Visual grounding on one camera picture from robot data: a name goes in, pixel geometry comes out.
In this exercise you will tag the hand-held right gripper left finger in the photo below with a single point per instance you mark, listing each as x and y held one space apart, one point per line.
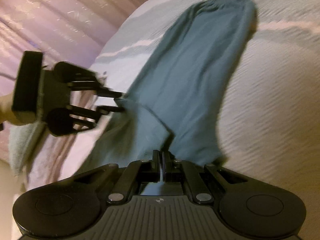
156 166

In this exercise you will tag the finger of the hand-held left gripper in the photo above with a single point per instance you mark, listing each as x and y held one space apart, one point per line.
111 109
110 93

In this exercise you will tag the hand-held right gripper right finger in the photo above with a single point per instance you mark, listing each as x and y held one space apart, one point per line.
167 167

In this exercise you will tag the blue pants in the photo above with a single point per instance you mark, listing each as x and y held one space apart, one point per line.
190 80

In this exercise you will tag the person's left hand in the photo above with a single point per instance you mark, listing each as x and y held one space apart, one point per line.
7 110

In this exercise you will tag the folded pink blanket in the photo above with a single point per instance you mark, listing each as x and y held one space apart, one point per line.
62 150

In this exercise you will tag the grey pillow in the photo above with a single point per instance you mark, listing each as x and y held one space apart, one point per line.
22 145

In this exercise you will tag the pink curtain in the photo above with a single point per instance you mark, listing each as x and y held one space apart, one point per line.
55 20

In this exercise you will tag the pink and grey bedspread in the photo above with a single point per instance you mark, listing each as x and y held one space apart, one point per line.
275 92

